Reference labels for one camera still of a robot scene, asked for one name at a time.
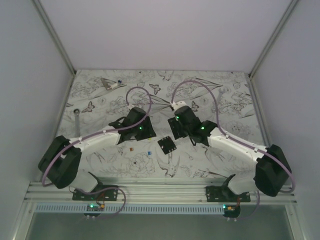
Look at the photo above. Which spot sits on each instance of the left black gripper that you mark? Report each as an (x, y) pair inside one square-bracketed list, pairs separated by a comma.
[(149, 132)]

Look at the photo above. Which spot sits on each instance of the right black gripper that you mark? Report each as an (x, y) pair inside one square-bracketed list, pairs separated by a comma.
[(174, 125)]

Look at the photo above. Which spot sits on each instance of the black fuse box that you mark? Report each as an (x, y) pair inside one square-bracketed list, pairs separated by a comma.
[(167, 145)]

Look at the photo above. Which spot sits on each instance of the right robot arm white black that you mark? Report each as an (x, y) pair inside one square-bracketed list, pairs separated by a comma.
[(271, 168)]

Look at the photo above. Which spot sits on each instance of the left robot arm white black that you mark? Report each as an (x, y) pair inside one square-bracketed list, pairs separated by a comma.
[(61, 161)]

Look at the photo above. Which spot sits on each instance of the silver open-end wrench right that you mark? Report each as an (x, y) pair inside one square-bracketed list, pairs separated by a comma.
[(221, 91)]

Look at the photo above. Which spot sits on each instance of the silver ratchet wrench left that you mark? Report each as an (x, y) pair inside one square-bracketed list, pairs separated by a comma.
[(76, 113)]

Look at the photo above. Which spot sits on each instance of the left controller board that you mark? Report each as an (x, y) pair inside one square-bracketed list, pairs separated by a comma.
[(93, 210)]

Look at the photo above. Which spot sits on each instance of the controller board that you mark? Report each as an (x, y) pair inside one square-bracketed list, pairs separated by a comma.
[(93, 210), (231, 212)]

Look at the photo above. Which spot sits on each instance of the right controller board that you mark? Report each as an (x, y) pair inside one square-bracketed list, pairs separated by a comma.
[(231, 212)]

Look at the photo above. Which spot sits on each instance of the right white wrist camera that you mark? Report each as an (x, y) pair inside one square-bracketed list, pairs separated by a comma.
[(177, 105)]

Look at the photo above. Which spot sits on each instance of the metal bracket tool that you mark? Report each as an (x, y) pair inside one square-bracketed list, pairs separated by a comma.
[(106, 84)]

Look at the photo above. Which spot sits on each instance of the aluminium rail frame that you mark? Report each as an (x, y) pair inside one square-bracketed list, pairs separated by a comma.
[(155, 192)]

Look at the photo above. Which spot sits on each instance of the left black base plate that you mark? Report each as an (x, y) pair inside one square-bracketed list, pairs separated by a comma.
[(100, 193)]

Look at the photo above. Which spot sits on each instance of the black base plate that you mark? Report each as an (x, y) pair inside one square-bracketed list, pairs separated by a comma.
[(100, 193), (219, 194)]

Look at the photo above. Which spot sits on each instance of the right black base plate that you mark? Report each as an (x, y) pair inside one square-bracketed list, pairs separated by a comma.
[(219, 194)]

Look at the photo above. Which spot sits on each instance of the white slotted cable duct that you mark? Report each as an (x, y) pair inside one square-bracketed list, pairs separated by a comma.
[(162, 209)]

